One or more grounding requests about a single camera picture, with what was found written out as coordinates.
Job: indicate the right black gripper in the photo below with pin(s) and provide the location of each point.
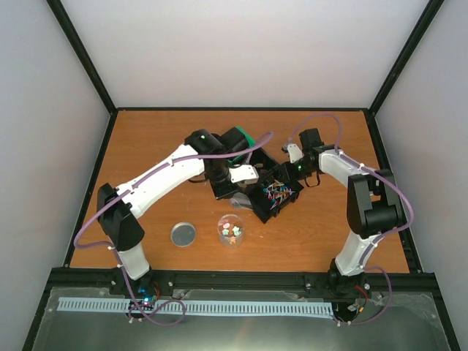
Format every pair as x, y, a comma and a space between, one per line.
292, 176

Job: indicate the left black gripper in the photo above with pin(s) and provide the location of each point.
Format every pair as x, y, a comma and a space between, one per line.
221, 192

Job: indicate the clear plastic jar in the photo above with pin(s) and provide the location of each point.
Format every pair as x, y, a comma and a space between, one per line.
231, 228

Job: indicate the green candy bin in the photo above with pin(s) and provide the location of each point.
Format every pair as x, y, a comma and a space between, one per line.
236, 139

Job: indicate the black lollipop candy bin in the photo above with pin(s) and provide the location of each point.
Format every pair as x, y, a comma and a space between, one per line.
270, 195

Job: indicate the silver jar lid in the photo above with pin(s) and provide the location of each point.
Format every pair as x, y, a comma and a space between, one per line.
183, 234

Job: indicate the metal scoop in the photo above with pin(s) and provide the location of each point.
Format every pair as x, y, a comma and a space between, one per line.
241, 201

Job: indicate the black popsicle candy bin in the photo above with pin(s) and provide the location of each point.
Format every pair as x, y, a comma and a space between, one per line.
268, 169

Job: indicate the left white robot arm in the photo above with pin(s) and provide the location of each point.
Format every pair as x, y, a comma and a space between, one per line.
214, 156

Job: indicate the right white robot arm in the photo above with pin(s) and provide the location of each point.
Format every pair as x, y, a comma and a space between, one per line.
373, 209

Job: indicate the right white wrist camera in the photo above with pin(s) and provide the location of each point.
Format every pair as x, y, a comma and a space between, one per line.
293, 151

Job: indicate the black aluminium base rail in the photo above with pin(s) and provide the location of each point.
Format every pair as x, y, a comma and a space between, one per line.
310, 285

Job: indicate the light blue cable duct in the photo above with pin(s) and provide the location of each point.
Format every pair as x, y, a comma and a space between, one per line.
199, 308

